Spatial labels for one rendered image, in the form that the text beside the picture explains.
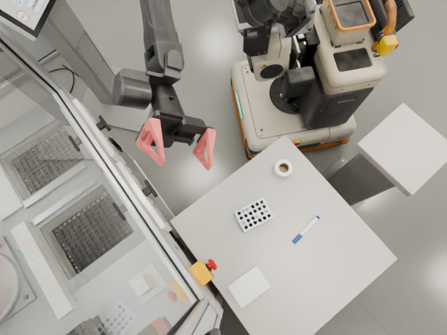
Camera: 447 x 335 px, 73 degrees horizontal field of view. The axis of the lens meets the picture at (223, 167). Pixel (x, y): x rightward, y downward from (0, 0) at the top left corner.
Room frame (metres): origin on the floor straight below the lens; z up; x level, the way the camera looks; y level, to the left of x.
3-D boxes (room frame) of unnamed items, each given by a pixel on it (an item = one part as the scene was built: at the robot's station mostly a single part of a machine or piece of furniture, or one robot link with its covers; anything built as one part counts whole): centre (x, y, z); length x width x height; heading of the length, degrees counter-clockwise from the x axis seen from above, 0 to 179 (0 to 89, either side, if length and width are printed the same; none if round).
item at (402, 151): (0.33, -0.74, 0.38); 0.30 x 0.30 x 0.76; 34
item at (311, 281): (0.04, -0.18, 0.38); 0.62 x 0.58 x 0.76; 31
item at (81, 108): (0.51, 0.45, 0.87); 0.29 x 0.02 x 0.11; 31
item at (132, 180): (0.24, 0.29, 0.87); 0.29 x 0.02 x 0.11; 31
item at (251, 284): (-0.11, -0.04, 0.77); 0.13 x 0.09 x 0.02; 117
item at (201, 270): (-0.03, 0.11, 0.88); 0.07 x 0.05 x 0.07; 31
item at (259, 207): (0.14, -0.09, 0.78); 0.12 x 0.08 x 0.04; 109
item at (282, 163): (0.30, -0.23, 0.78); 0.07 x 0.07 x 0.04
